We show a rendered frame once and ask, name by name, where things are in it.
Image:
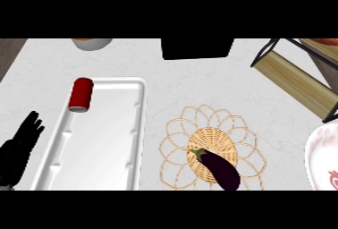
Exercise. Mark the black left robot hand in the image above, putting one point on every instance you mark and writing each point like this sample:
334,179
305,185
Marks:
18,149

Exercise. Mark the woven wicker flower placemat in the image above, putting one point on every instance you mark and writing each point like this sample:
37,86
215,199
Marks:
211,140

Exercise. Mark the wooden tiered shelf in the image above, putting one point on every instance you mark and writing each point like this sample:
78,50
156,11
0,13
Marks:
298,83

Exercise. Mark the orange sweet potato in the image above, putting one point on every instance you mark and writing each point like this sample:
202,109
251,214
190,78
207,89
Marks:
326,40

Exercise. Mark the white rectangular tray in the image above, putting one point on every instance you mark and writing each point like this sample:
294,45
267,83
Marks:
96,140

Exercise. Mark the red can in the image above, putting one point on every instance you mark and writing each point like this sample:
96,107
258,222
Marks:
81,94

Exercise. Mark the dark brown wooden panel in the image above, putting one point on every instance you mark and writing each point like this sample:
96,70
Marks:
9,53

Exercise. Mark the grey bowl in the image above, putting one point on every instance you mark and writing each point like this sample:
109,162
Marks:
91,43

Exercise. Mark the dark purple eggplant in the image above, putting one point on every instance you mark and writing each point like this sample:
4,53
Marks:
220,170

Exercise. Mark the black box appliance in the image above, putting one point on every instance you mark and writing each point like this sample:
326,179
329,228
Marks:
196,48

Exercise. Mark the white plate with red pattern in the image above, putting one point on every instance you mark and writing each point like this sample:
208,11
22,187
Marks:
323,158

